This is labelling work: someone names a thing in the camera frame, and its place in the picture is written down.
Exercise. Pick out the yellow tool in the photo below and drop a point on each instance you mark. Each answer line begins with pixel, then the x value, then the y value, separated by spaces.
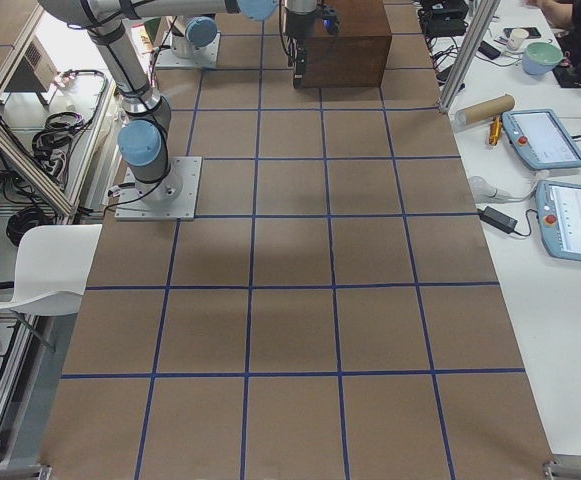
pixel 495 131

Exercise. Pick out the blue teach pendant far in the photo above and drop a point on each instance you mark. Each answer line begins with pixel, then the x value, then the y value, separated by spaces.
pixel 540 140

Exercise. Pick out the blue teach pendant near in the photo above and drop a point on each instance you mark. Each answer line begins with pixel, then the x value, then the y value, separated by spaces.
pixel 559 217

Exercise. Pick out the white light bulb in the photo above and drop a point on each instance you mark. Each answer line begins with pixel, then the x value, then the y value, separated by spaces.
pixel 484 192

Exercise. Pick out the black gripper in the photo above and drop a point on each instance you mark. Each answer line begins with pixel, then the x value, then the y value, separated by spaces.
pixel 296 27

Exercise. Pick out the white chair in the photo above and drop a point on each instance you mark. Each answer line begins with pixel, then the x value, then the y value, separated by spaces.
pixel 52 267

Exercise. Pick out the white paper cup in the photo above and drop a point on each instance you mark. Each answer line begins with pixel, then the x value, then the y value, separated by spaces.
pixel 516 39

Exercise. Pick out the black power brick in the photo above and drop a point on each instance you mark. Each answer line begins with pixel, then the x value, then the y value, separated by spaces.
pixel 498 219

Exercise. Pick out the dark wooden drawer box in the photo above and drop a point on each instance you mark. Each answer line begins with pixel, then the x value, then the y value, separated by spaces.
pixel 357 55

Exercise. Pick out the cardboard tube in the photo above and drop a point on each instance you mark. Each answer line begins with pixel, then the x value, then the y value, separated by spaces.
pixel 484 110

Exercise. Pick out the blue teach pendant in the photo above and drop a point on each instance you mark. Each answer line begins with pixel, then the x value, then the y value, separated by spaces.
pixel 540 140
pixel 559 217

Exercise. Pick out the aluminium frame post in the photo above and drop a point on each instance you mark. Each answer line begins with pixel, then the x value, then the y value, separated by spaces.
pixel 476 30

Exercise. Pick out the green bowl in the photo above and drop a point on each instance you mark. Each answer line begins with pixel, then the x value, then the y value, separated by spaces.
pixel 540 58

